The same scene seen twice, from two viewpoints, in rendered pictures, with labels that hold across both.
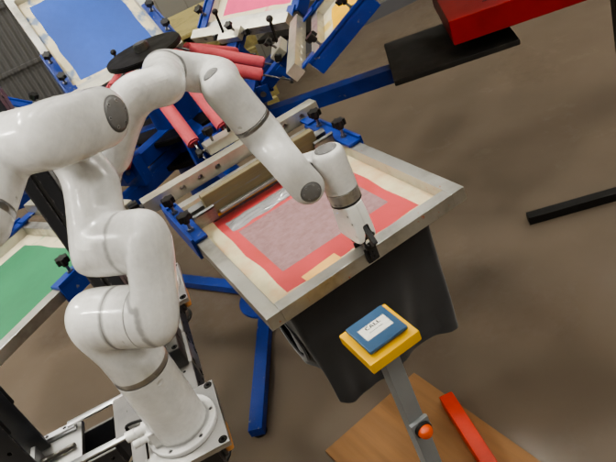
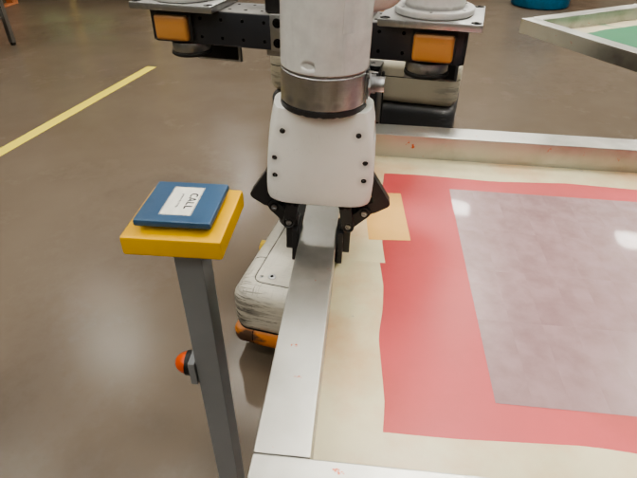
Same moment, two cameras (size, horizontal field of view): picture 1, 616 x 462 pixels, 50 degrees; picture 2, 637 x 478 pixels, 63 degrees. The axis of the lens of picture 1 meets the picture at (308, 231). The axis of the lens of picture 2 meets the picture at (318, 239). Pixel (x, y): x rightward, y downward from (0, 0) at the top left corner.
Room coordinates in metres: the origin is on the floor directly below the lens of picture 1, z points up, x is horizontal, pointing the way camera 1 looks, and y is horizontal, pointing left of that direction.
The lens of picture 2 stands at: (1.44, -0.52, 1.33)
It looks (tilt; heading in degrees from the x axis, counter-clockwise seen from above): 36 degrees down; 112
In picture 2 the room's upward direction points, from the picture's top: straight up
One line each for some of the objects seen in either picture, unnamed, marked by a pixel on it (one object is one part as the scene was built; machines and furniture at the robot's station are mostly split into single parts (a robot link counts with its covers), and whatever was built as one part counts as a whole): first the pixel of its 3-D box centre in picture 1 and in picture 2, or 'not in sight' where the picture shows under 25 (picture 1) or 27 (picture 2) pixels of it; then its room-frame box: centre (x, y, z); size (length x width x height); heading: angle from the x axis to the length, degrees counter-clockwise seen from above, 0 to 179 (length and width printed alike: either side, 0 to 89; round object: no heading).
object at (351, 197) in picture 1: (341, 192); (332, 81); (1.29, -0.11, 1.18); 0.09 x 0.07 x 0.03; 17
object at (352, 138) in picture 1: (334, 137); not in sight; (1.94, -0.20, 0.99); 0.30 x 0.05 x 0.07; 17
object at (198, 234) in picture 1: (187, 228); not in sight; (1.79, 0.33, 0.99); 0.30 x 0.05 x 0.07; 17
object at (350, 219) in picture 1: (352, 214); (321, 145); (1.28, -0.11, 1.11); 0.10 x 0.08 x 0.11; 17
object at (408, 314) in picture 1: (379, 314); not in sight; (1.36, -0.08, 0.74); 0.45 x 0.03 x 0.43; 107
